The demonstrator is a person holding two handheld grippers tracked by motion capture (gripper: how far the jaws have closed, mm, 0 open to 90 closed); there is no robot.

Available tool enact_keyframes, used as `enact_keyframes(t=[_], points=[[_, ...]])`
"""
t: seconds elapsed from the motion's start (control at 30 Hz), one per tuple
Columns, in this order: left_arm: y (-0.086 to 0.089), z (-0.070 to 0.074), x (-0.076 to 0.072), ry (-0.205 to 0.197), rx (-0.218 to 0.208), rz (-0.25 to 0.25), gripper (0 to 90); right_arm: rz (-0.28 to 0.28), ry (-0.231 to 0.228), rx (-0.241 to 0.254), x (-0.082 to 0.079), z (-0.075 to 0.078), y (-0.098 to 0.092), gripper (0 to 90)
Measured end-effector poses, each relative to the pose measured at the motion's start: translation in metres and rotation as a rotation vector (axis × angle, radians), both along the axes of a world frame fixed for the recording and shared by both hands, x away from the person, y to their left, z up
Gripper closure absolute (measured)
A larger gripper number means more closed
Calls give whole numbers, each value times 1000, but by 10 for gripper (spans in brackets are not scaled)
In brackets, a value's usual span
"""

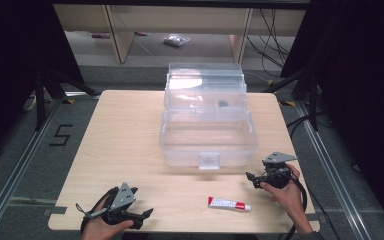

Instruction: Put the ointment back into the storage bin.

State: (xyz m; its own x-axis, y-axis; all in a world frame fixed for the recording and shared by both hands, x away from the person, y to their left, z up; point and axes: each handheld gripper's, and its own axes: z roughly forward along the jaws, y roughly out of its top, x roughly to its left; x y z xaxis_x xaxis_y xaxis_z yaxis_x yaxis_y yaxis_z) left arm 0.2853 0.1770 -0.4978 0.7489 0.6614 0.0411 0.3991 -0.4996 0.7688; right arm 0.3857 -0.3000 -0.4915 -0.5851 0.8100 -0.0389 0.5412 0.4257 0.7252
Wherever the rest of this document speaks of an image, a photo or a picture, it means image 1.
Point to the yellow tape piece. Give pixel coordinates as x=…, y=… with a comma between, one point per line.
x=68, y=100
x=288, y=103

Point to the light wooden desk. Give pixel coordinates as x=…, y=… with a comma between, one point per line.
x=180, y=23

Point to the black metal stand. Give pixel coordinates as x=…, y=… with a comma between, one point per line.
x=313, y=100
x=40, y=100

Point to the person's right hand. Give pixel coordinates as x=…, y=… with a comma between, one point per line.
x=288, y=200

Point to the pink flat item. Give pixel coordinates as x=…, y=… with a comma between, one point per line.
x=100, y=34

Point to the clear plastic bag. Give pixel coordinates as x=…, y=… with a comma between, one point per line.
x=176, y=40

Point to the red and white ointment tube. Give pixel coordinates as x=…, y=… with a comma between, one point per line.
x=228, y=203

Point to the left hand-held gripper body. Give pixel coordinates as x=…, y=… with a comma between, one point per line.
x=121, y=200

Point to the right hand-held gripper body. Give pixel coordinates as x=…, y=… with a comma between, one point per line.
x=276, y=173

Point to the clear plastic storage box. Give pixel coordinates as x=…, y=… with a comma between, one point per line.
x=210, y=146

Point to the person's left hand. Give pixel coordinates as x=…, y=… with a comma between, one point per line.
x=101, y=228

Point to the black curtain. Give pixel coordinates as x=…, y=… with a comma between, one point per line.
x=363, y=83
x=20, y=60

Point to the metal floor rail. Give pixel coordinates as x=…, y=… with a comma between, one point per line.
x=16, y=166
x=333, y=173

